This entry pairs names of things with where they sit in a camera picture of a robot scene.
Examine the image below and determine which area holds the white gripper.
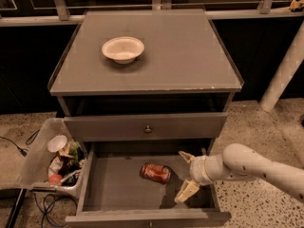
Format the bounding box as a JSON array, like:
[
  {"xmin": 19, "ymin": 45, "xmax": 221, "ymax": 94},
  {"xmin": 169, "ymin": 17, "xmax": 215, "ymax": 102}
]
[{"xmin": 174, "ymin": 151, "xmax": 212, "ymax": 203}]

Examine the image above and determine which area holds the red coke can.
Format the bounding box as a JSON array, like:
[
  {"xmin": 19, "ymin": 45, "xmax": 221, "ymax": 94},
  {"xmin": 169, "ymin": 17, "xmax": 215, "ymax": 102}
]
[{"xmin": 141, "ymin": 162, "xmax": 171, "ymax": 184}]

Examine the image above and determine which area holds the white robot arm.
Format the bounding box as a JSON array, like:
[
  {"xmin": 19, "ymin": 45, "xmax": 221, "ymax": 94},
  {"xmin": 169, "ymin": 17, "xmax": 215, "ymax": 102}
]
[{"xmin": 175, "ymin": 23, "xmax": 304, "ymax": 203}]

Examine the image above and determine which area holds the closed grey top drawer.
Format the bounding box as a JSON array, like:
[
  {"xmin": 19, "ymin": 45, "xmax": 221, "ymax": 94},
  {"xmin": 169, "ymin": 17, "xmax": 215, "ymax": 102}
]
[{"xmin": 64, "ymin": 113, "xmax": 227, "ymax": 142}]

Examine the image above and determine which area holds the brass drawer knob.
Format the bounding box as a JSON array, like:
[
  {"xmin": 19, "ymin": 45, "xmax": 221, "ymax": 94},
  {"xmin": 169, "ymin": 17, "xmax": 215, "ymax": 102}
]
[{"xmin": 144, "ymin": 125, "xmax": 152, "ymax": 134}]

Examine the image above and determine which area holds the open grey middle drawer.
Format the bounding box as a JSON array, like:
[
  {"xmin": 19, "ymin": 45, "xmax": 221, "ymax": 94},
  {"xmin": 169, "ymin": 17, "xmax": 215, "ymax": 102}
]
[{"xmin": 66, "ymin": 141, "xmax": 231, "ymax": 228}]

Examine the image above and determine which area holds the grey drawer cabinet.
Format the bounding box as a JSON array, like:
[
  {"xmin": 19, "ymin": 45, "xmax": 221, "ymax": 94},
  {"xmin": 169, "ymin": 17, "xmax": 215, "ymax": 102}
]
[{"xmin": 47, "ymin": 9, "xmax": 245, "ymax": 228}]

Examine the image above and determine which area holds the green snack bag in bin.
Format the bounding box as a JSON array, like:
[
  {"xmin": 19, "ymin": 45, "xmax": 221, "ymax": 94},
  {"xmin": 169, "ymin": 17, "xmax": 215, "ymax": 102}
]
[{"xmin": 69, "ymin": 141, "xmax": 81, "ymax": 161}]

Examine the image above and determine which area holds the white cup in bin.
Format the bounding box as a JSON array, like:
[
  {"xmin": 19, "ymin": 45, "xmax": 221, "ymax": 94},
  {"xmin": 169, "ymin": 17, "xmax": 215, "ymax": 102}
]
[{"xmin": 47, "ymin": 135, "xmax": 67, "ymax": 153}]

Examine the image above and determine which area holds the red apple in bin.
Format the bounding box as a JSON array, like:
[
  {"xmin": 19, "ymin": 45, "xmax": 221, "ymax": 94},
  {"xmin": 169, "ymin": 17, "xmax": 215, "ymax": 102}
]
[{"xmin": 48, "ymin": 174, "xmax": 63, "ymax": 185}]

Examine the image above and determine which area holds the white paper bowl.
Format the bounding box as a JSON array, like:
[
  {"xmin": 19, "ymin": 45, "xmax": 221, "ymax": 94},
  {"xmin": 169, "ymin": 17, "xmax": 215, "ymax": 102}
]
[{"xmin": 101, "ymin": 36, "xmax": 144, "ymax": 65}]

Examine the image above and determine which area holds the clear plastic storage bin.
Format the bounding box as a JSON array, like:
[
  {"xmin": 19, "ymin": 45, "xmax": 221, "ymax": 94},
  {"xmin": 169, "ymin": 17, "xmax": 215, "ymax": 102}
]
[{"xmin": 16, "ymin": 118, "xmax": 83, "ymax": 198}]

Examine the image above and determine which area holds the grey metal railing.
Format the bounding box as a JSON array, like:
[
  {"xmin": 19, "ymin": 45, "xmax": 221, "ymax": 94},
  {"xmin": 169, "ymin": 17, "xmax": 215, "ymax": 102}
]
[{"xmin": 0, "ymin": 0, "xmax": 303, "ymax": 27}]

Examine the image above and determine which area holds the blue cable on floor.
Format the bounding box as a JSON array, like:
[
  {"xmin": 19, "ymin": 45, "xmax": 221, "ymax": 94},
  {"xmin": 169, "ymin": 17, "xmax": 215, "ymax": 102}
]
[{"xmin": 33, "ymin": 192, "xmax": 78, "ymax": 228}]

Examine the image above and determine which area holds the black power cable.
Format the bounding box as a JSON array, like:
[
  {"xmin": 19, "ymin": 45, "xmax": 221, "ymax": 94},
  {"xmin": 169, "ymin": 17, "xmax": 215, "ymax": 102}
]
[{"xmin": 0, "ymin": 129, "xmax": 41, "ymax": 158}]

